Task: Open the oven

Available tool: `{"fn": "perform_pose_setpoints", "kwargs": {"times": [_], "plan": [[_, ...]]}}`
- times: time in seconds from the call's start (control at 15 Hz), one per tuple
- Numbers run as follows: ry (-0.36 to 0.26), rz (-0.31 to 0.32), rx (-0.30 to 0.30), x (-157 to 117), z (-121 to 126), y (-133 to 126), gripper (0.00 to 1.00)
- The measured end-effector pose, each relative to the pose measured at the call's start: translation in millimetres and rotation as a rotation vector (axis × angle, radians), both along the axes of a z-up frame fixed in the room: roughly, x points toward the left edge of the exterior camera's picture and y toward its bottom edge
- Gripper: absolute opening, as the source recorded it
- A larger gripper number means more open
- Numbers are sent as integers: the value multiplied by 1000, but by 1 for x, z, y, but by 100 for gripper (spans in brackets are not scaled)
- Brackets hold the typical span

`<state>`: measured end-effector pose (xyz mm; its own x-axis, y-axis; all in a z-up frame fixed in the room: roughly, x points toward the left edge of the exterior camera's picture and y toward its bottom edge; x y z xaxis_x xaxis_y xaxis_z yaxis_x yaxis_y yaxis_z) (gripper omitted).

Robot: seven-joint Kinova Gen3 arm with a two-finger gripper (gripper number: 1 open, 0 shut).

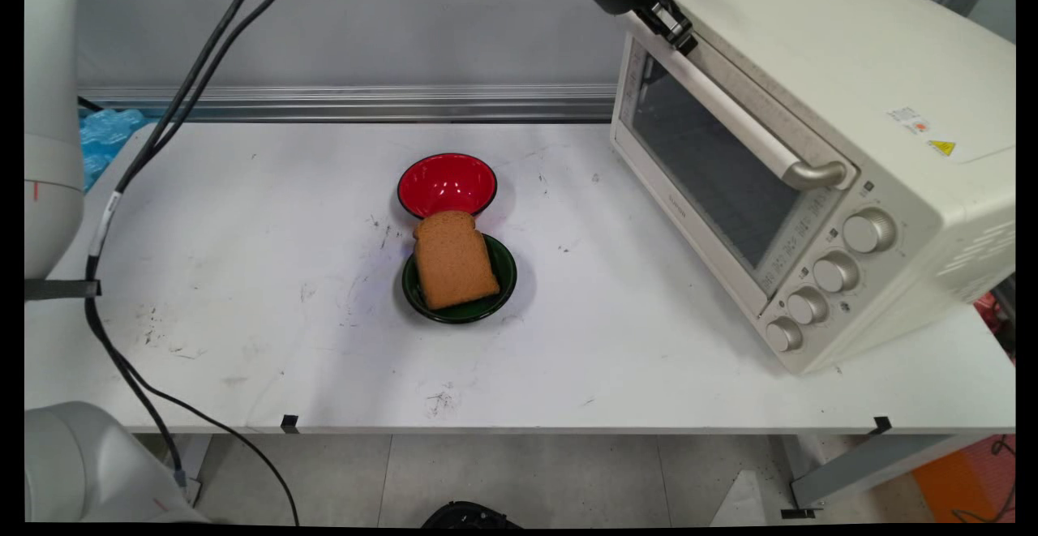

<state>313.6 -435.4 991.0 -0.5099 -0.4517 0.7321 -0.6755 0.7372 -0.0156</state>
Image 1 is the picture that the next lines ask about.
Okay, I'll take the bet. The cream oven door handle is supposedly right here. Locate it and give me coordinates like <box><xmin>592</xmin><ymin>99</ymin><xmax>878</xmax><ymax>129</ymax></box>
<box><xmin>618</xmin><ymin>9</ymin><xmax>851</xmax><ymax>191</ymax></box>

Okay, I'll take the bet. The glass oven door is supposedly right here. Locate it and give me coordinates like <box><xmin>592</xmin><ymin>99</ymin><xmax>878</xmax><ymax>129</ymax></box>
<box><xmin>611</xmin><ymin>29</ymin><xmax>820</xmax><ymax>318</ymax></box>

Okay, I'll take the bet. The cream toaster oven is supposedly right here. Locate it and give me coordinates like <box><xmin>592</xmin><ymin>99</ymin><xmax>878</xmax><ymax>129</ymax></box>
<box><xmin>610</xmin><ymin>0</ymin><xmax>1016</xmax><ymax>375</ymax></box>

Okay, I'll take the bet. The white label sticker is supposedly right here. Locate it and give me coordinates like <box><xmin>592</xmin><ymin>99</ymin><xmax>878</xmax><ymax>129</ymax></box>
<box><xmin>888</xmin><ymin>106</ymin><xmax>933</xmax><ymax>135</ymax></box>

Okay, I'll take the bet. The red bowl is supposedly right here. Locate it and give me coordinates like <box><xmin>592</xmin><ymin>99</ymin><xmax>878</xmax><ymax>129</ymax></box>
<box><xmin>397</xmin><ymin>152</ymin><xmax>499</xmax><ymax>220</ymax></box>

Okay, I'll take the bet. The large silver oven knob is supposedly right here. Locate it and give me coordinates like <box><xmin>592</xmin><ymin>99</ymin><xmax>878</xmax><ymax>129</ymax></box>
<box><xmin>843</xmin><ymin>208</ymin><xmax>898</xmax><ymax>255</ymax></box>

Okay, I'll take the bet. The dark green bowl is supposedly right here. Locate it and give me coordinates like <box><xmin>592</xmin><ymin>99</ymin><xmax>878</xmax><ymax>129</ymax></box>
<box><xmin>402</xmin><ymin>232</ymin><xmax>519</xmax><ymax>325</ymax></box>

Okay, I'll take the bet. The brown toast bread slice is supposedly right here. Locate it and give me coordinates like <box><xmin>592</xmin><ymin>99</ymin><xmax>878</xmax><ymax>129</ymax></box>
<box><xmin>414</xmin><ymin>210</ymin><xmax>502</xmax><ymax>311</ymax></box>

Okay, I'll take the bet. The red object behind oven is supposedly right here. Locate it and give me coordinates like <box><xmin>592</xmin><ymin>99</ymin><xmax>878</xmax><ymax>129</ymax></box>
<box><xmin>974</xmin><ymin>292</ymin><xmax>1005</xmax><ymax>336</ymax></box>

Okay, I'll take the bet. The grey table leg brace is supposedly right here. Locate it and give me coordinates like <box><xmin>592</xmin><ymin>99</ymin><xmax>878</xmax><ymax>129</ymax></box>
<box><xmin>780</xmin><ymin>433</ymin><xmax>974</xmax><ymax>520</ymax></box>

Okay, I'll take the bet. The black round floor object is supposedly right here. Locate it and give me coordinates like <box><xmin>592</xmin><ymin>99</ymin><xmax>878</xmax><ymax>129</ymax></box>
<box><xmin>421</xmin><ymin>500</ymin><xmax>521</xmax><ymax>530</ymax></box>

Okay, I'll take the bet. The orange floor mat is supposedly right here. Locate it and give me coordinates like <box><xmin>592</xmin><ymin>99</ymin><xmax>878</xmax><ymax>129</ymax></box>
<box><xmin>911</xmin><ymin>436</ymin><xmax>1016</xmax><ymax>525</ymax></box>

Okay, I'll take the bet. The blue bubble wrap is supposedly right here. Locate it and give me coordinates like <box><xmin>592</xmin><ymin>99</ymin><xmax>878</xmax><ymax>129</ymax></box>
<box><xmin>79</xmin><ymin>108</ymin><xmax>148</xmax><ymax>193</ymax></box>

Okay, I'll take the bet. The white table leg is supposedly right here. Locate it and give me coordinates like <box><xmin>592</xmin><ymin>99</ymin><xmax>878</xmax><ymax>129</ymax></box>
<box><xmin>166</xmin><ymin>434</ymin><xmax>213</xmax><ymax>506</ymax></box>

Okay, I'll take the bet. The aluminium rail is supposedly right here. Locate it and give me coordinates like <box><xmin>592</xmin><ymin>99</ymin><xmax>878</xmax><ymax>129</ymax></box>
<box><xmin>79</xmin><ymin>84</ymin><xmax>620</xmax><ymax>124</ymax></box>

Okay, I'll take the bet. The white triangular table bracket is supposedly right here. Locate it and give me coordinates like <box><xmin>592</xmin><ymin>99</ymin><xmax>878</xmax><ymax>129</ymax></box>
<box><xmin>709</xmin><ymin>470</ymin><xmax>769</xmax><ymax>528</ymax></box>

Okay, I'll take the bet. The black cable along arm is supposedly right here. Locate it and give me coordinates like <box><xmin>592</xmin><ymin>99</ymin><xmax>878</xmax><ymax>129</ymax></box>
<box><xmin>84</xmin><ymin>0</ymin><xmax>298</xmax><ymax>490</ymax></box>

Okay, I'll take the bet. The black cable to floor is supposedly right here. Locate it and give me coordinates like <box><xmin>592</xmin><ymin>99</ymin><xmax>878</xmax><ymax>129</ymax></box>
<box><xmin>84</xmin><ymin>0</ymin><xmax>300</xmax><ymax>525</ymax></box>

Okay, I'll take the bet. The black velcro strap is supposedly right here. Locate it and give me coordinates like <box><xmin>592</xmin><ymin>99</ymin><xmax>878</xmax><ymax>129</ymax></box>
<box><xmin>24</xmin><ymin>278</ymin><xmax>103</xmax><ymax>302</ymax></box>

